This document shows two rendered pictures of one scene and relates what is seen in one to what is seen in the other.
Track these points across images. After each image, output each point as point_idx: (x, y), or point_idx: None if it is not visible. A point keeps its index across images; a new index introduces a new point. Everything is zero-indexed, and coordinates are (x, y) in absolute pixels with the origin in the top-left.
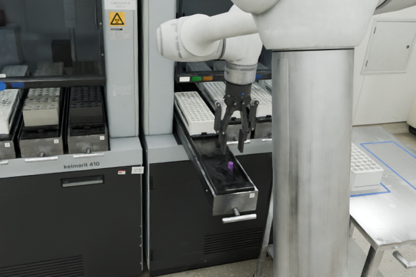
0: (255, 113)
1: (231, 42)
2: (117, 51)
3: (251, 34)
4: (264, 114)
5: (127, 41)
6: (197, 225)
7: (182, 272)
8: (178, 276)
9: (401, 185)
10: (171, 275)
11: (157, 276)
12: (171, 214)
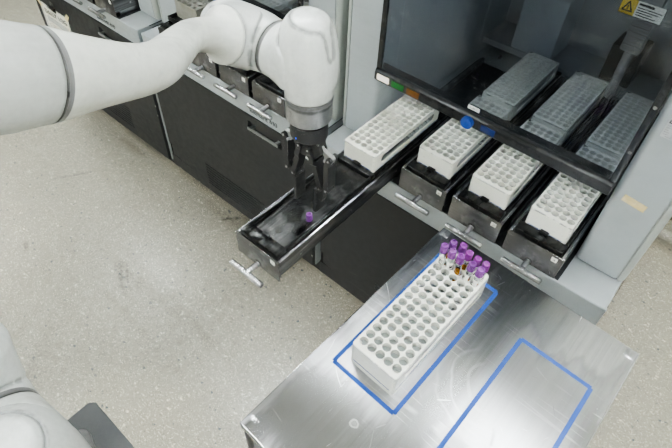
0: (327, 174)
1: (264, 62)
2: (318, 4)
3: (286, 63)
4: (480, 193)
5: None
6: (367, 265)
7: (361, 302)
8: (353, 302)
9: (428, 427)
10: (349, 295)
11: (337, 284)
12: (341, 231)
